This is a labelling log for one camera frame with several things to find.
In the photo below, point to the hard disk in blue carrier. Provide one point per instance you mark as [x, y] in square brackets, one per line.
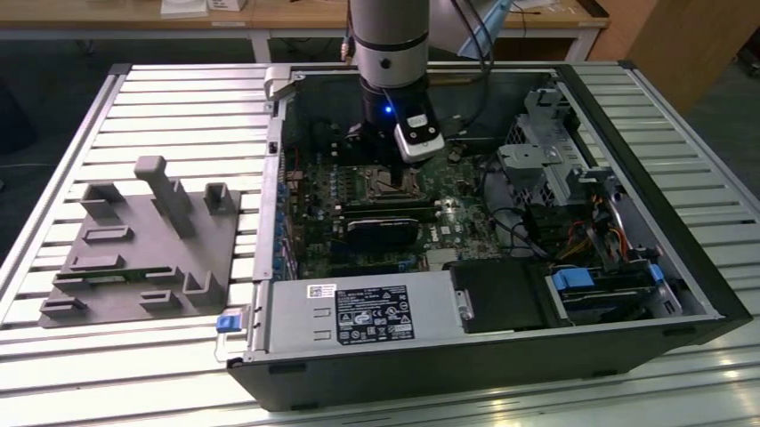
[573, 279]

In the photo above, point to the graphics card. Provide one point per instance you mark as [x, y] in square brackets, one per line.
[382, 231]

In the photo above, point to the blue case latch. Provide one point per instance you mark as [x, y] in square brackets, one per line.
[229, 324]

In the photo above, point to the grey power supply unit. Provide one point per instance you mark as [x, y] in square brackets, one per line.
[297, 320]

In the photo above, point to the wooden cabinet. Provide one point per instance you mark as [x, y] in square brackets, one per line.
[683, 44]

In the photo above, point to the grey parts rack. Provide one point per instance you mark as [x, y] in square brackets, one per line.
[148, 249]

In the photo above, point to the grey metal drive cage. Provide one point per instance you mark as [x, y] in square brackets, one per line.
[522, 160]

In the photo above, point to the black PC case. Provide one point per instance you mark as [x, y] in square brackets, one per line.
[416, 378]

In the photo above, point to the black plastic bay shroud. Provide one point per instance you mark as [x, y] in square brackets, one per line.
[505, 293]

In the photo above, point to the grey plastic case bracket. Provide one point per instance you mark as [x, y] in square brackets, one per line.
[275, 84]

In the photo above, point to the CPU socket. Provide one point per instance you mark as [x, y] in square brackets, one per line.
[416, 199]

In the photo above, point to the wooden desk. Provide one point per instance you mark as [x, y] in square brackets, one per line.
[119, 22]

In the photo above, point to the silver chipset heatsink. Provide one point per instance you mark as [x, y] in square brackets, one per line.
[442, 258]

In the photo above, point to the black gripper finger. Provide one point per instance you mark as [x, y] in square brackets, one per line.
[374, 151]
[406, 175]

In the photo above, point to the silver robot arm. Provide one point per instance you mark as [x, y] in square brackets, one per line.
[386, 26]

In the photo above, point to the green RAM stick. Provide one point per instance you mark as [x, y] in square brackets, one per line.
[138, 276]

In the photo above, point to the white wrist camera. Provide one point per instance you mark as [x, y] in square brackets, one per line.
[421, 144]

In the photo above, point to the blue drive bay clip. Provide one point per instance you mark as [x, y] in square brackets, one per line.
[655, 273]

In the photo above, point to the green motherboard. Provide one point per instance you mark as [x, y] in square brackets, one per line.
[469, 209]

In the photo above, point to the silver CPU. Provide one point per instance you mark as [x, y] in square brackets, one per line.
[382, 183]

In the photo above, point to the white labelled box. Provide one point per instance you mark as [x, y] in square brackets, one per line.
[229, 4]

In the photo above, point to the black expansion slot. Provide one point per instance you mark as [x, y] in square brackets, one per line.
[367, 269]

